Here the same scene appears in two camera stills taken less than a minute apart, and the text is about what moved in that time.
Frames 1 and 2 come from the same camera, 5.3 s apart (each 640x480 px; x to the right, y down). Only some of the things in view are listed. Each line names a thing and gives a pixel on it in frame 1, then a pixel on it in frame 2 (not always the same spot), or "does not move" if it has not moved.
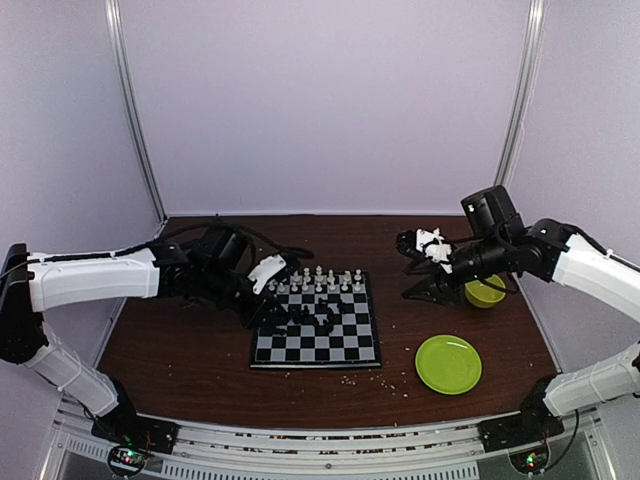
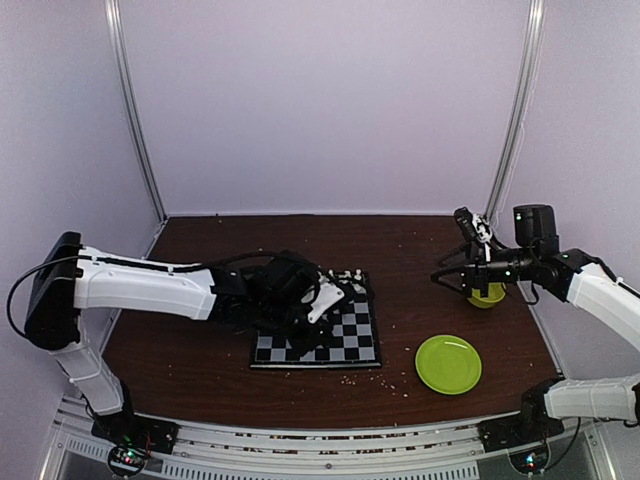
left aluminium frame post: [113, 14] does not move
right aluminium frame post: [528, 77] does not move
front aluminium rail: [343, 448] does not move
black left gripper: [259, 316] → [302, 345]
